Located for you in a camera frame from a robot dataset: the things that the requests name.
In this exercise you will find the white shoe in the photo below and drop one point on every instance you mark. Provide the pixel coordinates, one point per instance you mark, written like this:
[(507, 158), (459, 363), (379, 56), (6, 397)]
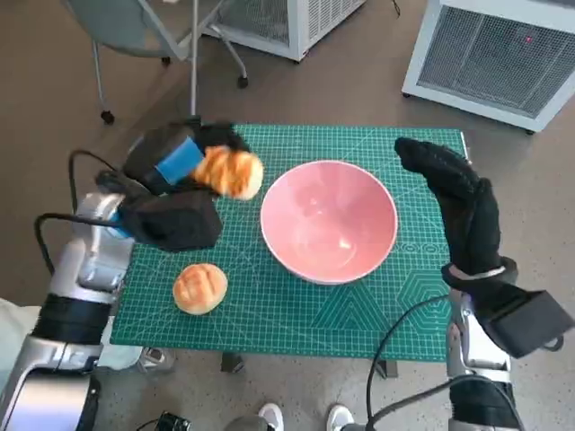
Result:
[(340, 417), (271, 416)]

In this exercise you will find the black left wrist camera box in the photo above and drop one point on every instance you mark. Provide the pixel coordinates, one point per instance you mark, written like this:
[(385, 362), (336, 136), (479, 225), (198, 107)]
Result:
[(175, 224)]

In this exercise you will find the grey office chair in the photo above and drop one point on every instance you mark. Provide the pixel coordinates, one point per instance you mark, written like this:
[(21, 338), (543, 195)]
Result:
[(121, 27)]

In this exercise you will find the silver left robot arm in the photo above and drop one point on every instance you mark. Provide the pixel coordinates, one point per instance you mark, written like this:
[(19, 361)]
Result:
[(76, 269)]

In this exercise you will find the small black device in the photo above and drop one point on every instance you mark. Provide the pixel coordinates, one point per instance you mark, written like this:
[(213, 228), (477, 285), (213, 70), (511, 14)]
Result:
[(173, 423)]

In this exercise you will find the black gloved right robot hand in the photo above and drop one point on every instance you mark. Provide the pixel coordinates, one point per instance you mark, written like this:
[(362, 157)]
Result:
[(471, 224)]

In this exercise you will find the round toy bread bun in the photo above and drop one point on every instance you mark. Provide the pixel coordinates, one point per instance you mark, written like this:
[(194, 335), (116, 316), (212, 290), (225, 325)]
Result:
[(200, 289)]

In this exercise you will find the white mesh cabinet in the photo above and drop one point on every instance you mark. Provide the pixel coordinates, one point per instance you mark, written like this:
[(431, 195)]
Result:
[(278, 22), (489, 58)]

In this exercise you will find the green cutting mat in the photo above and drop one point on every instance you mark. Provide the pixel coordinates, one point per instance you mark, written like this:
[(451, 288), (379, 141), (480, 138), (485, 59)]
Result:
[(278, 314)]

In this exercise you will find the thin metal pole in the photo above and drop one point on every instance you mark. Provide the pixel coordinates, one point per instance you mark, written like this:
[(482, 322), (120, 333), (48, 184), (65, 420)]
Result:
[(195, 67)]

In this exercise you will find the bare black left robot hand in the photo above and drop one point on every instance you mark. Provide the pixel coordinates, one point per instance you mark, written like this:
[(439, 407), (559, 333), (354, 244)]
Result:
[(170, 157)]

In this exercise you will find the long orange striped toy bread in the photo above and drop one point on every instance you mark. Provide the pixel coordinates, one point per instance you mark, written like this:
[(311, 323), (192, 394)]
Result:
[(231, 173)]

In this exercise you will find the pink bowl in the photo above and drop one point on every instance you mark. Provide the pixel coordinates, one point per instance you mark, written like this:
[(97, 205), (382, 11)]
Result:
[(328, 224)]

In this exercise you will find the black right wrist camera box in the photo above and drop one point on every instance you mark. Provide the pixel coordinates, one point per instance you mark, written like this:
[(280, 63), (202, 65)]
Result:
[(525, 323)]

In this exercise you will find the black table leg bracket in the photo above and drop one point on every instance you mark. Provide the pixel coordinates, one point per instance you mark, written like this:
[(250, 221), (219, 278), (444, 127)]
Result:
[(231, 363), (386, 370)]

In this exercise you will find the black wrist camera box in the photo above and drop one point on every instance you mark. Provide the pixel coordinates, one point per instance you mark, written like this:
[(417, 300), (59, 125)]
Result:
[(175, 224), (525, 323)]

